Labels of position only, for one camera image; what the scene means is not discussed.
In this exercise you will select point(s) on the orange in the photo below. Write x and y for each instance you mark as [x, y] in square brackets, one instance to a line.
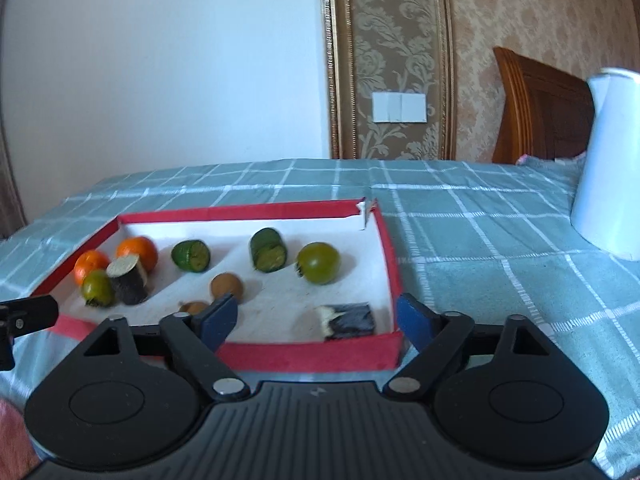
[139, 251]
[90, 261]

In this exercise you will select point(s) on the gold framed ornate wall panel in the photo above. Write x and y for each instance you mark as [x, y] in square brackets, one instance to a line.
[395, 25]

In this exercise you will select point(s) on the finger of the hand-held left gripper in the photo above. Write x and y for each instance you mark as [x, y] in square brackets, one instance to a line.
[30, 314]

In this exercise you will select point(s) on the white pitcher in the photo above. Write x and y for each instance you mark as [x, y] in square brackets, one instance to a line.
[612, 170]

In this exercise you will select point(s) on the red cardboard box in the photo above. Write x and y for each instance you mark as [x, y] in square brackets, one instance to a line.
[280, 300]

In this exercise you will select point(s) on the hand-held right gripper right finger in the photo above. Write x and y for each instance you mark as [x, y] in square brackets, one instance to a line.
[412, 317]

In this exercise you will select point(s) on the wooden headboard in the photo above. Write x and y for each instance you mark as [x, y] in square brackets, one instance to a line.
[545, 110]

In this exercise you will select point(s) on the pink cloth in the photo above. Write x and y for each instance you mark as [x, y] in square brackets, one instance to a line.
[524, 158]

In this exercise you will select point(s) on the white wall switch panel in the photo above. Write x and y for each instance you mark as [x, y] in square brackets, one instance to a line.
[399, 107]

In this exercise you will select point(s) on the green checked bedsheet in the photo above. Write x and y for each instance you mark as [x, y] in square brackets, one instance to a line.
[475, 260]

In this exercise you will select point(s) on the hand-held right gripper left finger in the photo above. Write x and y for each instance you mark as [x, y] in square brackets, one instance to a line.
[222, 317]

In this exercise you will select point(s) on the dark sugarcane piece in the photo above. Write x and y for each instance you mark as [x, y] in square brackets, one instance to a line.
[129, 280]
[350, 321]

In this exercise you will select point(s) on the brown round longan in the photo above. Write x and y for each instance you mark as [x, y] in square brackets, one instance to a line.
[227, 286]
[194, 307]

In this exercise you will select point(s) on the green cucumber chunk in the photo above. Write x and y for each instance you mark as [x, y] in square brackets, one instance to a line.
[267, 251]
[190, 256]

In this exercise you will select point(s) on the person's pink clothing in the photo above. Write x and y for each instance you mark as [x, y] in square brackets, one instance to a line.
[15, 440]

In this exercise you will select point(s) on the green tomato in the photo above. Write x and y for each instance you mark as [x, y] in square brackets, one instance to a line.
[97, 287]
[318, 262]

